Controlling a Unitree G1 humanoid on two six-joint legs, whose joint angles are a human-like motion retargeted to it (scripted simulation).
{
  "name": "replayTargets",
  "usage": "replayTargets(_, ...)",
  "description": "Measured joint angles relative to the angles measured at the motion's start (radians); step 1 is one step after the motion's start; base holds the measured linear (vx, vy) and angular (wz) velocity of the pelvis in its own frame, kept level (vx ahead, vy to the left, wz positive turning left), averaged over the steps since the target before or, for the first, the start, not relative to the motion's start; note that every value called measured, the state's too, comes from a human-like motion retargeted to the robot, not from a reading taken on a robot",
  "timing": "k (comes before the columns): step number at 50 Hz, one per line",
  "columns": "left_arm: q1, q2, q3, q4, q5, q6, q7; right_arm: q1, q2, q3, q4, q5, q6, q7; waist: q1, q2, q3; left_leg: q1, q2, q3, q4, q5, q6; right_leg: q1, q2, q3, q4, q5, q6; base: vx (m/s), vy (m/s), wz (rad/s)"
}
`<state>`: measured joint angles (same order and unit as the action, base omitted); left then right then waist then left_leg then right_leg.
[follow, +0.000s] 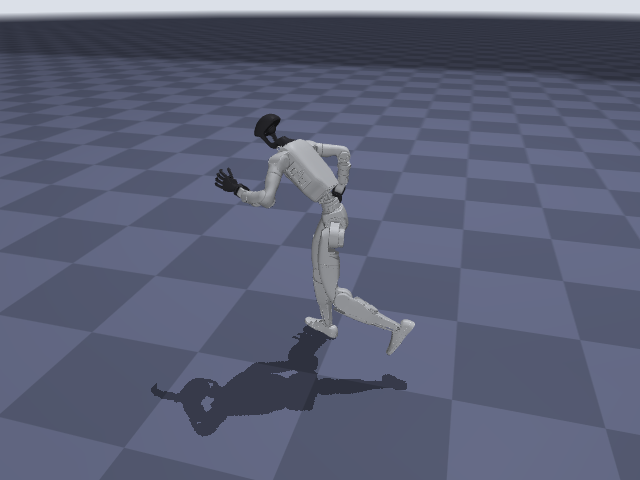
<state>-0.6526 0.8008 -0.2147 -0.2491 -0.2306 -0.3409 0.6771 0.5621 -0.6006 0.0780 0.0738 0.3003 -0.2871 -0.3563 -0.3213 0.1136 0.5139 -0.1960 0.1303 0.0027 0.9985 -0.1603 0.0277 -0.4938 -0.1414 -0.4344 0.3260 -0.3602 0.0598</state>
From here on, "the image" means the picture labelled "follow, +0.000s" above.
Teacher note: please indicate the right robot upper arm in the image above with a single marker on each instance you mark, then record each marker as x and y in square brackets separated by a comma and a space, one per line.
[327, 150]

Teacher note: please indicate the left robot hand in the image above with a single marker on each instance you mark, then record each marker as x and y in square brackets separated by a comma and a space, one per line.
[229, 184]

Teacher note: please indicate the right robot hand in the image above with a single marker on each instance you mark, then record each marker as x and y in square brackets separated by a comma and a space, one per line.
[336, 194]

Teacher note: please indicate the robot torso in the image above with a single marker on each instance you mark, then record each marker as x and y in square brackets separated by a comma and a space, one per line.
[309, 173]

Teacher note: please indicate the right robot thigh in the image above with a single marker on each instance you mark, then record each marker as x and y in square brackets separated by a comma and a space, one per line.
[314, 250]

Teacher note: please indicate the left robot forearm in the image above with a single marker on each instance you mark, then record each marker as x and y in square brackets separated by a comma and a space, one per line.
[251, 197]

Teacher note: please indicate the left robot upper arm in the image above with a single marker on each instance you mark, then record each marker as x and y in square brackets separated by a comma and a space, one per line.
[277, 164]

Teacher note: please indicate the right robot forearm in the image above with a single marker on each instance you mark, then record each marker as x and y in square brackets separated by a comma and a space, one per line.
[343, 173]

